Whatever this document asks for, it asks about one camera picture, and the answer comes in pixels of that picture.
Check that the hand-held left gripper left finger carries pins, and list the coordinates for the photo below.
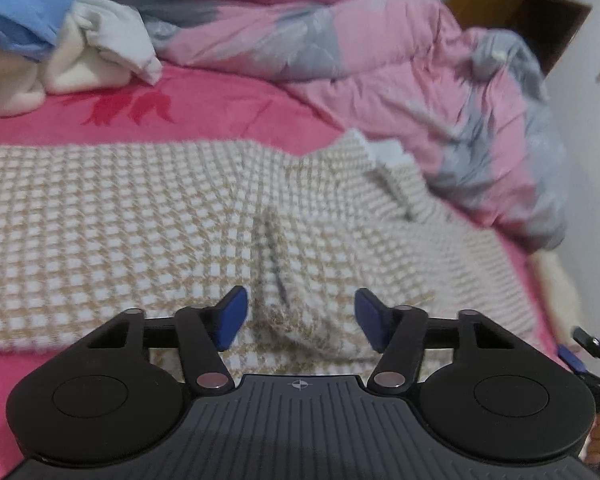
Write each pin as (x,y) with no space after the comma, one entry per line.
(232,317)

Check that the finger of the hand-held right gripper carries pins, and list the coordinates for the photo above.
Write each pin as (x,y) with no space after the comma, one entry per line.
(585,338)
(571,359)

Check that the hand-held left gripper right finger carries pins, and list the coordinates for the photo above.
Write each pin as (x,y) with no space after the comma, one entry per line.
(372,320)

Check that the beige white checked jacket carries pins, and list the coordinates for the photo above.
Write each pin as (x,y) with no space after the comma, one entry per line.
(130,220)

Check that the pile of blue white clothes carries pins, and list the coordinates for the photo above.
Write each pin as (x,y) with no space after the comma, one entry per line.
(70,70)

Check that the folded cream garment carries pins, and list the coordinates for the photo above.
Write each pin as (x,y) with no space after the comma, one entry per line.
(557,290)

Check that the pink grey quilt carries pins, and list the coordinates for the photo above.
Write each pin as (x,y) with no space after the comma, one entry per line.
(380,60)

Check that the light blue cloth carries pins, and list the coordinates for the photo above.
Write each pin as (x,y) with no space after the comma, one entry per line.
(20,10)

